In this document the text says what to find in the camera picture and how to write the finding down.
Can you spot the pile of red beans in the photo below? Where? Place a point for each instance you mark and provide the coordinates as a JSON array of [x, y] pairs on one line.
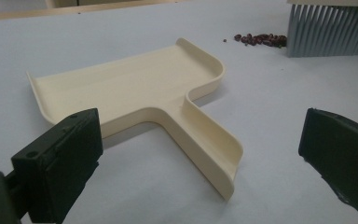
[[261, 39]]

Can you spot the cream brush with red tip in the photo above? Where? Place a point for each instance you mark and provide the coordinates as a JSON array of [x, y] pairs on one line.
[[329, 29]]

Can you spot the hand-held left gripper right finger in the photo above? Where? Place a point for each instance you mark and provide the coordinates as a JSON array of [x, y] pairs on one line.
[[345, 155]]

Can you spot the cream plastic dustpan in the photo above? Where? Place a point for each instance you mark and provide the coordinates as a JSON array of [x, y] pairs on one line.
[[130, 87]]

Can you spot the wooden table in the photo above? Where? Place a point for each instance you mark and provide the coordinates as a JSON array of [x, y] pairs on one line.
[[74, 11]]

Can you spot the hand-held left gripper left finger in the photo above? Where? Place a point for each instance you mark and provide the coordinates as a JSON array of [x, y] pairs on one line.
[[59, 168]]

